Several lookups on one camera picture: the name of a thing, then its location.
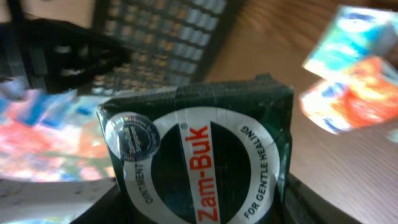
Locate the teal tissue pack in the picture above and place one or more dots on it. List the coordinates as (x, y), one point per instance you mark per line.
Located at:
(354, 34)

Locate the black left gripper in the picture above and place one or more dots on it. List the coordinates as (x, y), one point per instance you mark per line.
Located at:
(57, 55)

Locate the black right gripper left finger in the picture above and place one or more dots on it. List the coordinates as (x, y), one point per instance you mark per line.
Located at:
(109, 209)

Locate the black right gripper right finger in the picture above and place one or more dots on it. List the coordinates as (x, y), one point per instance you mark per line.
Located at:
(304, 206)

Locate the grey plastic mesh basket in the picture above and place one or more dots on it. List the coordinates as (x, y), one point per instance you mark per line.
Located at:
(173, 42)

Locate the orange snack packet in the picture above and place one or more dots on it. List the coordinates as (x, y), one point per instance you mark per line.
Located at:
(365, 95)

